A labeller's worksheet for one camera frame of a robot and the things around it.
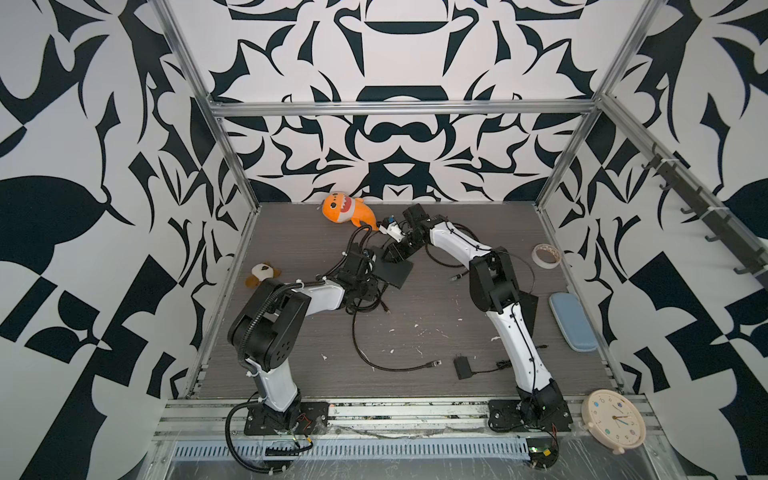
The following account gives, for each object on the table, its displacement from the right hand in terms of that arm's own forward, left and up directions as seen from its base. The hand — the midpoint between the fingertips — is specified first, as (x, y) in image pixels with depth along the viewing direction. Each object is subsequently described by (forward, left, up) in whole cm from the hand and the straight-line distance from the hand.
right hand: (388, 254), depth 103 cm
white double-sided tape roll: (-3, -51, -2) cm, 51 cm away
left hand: (-10, +5, +1) cm, 11 cm away
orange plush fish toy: (+16, +17, +6) cm, 24 cm away
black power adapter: (-37, -20, -3) cm, 42 cm away
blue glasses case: (-23, -54, -3) cm, 59 cm away
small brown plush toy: (-7, +41, +2) cm, 42 cm away
